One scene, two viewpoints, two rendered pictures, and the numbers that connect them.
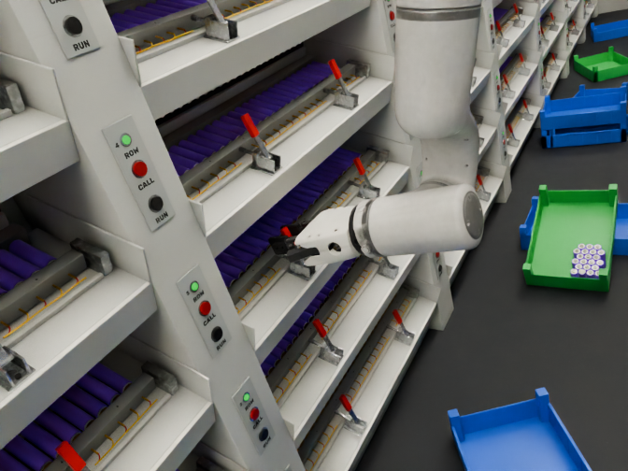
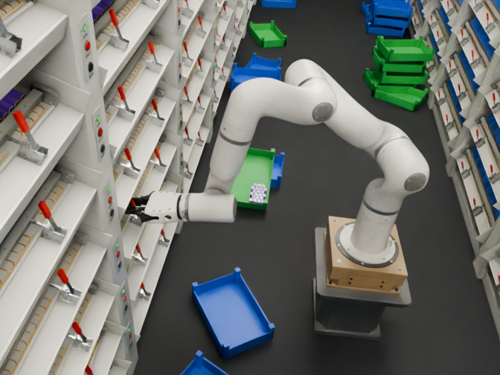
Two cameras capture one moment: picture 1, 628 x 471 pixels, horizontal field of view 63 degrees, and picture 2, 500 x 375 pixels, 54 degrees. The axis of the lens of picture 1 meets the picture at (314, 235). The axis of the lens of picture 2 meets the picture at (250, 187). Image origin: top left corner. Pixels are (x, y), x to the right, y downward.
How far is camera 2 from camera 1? 82 cm
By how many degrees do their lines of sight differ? 32
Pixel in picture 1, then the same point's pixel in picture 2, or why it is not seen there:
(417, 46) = (228, 151)
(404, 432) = (164, 296)
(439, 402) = (182, 277)
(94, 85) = (103, 170)
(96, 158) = (101, 201)
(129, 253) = (100, 236)
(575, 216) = (251, 163)
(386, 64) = (174, 93)
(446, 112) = (234, 173)
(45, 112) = (83, 183)
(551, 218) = not seen: hidden behind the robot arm
